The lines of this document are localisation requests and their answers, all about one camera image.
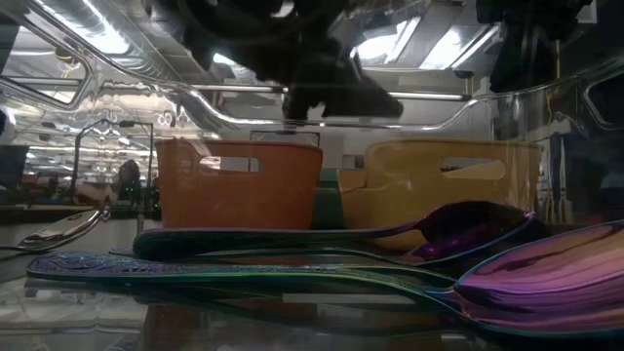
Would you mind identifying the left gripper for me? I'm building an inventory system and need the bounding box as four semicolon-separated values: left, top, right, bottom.
253;33;406;122

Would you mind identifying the iridescent purple spoon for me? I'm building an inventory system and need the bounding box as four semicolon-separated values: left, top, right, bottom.
107;214;555;287
24;218;624;340
132;200;537;262

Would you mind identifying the silver spoon light blue handle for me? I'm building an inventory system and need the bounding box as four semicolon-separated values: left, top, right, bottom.
0;208;112;254

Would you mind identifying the ceiling light panel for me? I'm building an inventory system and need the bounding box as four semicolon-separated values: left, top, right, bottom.
353;28;409;67

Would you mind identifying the ceiling light tube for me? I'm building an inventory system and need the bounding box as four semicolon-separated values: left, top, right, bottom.
191;83;472;102

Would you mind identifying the teal plastic bin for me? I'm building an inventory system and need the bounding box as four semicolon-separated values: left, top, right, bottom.
311;168;345;231

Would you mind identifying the orange plastic bin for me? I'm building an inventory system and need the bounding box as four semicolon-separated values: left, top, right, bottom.
154;137;325;231

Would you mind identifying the yellow plastic bin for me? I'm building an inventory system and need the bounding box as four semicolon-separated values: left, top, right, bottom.
335;138;545;253

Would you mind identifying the person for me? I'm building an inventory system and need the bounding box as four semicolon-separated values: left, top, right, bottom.
116;159;143;206

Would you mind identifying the clear plastic bin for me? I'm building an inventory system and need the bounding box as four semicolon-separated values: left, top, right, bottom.
0;0;624;351

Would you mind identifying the dark monitor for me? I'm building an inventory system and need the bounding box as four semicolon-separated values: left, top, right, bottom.
0;144;29;191

